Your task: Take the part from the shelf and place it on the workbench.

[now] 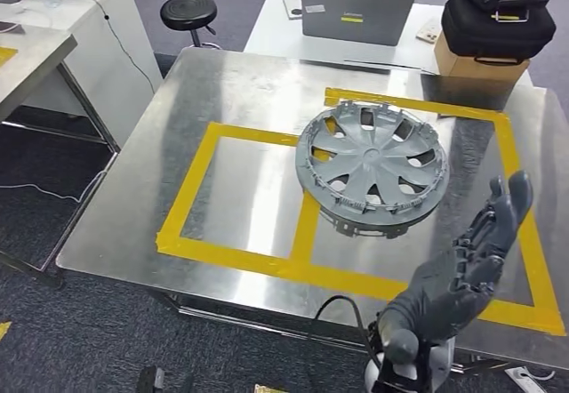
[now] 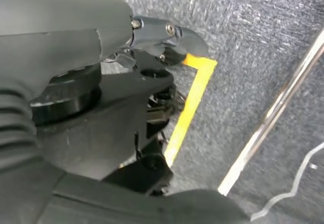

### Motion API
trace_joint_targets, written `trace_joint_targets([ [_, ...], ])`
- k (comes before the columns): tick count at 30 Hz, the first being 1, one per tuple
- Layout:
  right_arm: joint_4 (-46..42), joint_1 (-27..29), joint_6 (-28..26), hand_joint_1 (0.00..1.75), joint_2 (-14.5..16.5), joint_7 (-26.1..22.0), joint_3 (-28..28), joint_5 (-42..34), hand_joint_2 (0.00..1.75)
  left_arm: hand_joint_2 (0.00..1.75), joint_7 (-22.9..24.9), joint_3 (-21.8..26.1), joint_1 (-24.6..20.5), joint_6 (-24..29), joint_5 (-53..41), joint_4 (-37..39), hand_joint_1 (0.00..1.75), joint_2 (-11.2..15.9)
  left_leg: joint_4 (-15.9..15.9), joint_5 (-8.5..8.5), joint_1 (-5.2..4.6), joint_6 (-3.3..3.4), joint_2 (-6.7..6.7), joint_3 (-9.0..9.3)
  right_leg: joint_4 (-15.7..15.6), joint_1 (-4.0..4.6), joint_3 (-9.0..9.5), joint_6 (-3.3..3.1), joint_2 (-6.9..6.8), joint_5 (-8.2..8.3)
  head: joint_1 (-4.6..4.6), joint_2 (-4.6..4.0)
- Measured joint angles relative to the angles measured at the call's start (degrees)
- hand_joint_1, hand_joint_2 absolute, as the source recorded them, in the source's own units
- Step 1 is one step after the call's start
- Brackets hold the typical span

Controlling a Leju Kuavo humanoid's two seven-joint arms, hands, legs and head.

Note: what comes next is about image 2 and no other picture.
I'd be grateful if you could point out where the yellow floor tape outline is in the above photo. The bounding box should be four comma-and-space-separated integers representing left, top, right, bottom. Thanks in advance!
164, 54, 219, 168

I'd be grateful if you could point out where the white floor cable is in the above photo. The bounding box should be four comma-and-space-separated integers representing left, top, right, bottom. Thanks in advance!
250, 141, 324, 221

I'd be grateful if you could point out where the black robot leg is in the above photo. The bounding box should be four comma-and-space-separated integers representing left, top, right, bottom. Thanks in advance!
30, 51, 186, 196

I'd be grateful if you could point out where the stainless steel workbench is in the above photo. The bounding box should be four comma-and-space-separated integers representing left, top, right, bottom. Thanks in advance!
218, 27, 324, 196

